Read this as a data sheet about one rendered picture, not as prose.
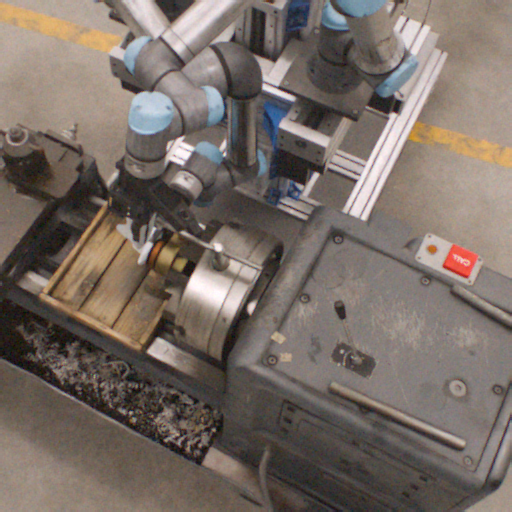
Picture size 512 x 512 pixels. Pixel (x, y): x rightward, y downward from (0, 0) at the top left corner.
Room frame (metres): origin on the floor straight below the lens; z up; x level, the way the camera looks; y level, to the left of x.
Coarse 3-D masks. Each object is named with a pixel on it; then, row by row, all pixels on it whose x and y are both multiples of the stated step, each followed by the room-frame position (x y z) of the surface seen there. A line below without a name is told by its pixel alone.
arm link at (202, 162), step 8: (200, 144) 1.16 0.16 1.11; (208, 144) 1.16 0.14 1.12; (192, 152) 1.14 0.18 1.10; (200, 152) 1.13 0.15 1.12; (208, 152) 1.14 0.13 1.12; (216, 152) 1.15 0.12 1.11; (192, 160) 1.11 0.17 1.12; (200, 160) 1.11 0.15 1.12; (208, 160) 1.12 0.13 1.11; (216, 160) 1.13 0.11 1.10; (184, 168) 1.09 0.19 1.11; (192, 168) 1.09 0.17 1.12; (200, 168) 1.09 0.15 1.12; (208, 168) 1.10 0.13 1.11; (216, 168) 1.12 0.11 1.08; (200, 176) 1.07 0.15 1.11; (208, 176) 1.08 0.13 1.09; (208, 184) 1.09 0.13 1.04
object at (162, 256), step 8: (160, 240) 0.88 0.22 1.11; (152, 248) 0.86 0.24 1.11; (160, 248) 0.86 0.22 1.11; (168, 248) 0.86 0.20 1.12; (176, 248) 0.86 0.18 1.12; (152, 256) 0.84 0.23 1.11; (160, 256) 0.84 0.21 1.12; (168, 256) 0.84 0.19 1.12; (176, 256) 0.84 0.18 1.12; (152, 264) 0.83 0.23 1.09; (160, 264) 0.82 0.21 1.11; (168, 264) 0.82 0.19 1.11; (176, 264) 0.83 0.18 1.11; (184, 264) 0.83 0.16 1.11; (160, 272) 0.81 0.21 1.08; (184, 272) 0.83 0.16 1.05
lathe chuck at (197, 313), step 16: (224, 224) 0.88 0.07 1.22; (240, 224) 0.91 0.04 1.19; (224, 240) 0.84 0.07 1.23; (240, 240) 0.84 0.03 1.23; (256, 240) 0.85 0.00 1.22; (208, 256) 0.79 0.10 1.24; (240, 256) 0.80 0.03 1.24; (192, 272) 0.76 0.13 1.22; (208, 272) 0.76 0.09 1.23; (224, 272) 0.76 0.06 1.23; (192, 288) 0.72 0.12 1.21; (208, 288) 0.72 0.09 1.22; (224, 288) 0.72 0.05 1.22; (192, 304) 0.70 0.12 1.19; (208, 304) 0.69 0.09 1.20; (176, 320) 0.68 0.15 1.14; (192, 320) 0.67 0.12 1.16; (208, 320) 0.67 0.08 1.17; (176, 336) 0.66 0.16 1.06; (192, 336) 0.65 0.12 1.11; (208, 336) 0.64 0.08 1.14
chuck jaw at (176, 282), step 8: (168, 272) 0.80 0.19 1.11; (176, 272) 0.81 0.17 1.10; (168, 280) 0.78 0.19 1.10; (176, 280) 0.79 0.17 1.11; (184, 280) 0.79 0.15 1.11; (168, 288) 0.76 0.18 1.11; (176, 288) 0.76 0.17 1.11; (184, 288) 0.77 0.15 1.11; (168, 296) 0.75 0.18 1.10; (176, 296) 0.74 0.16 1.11; (168, 304) 0.72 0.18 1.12; (176, 304) 0.72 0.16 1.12; (168, 312) 0.70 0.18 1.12; (176, 328) 0.67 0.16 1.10
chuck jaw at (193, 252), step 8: (208, 224) 0.89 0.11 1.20; (216, 224) 0.90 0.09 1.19; (232, 224) 0.90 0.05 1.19; (200, 232) 0.90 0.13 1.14; (208, 232) 0.88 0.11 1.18; (216, 232) 0.88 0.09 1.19; (208, 240) 0.87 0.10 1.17; (184, 248) 0.86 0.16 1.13; (192, 248) 0.86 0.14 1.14; (200, 248) 0.85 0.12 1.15; (184, 256) 0.84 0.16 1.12; (192, 256) 0.84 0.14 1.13; (200, 256) 0.84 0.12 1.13
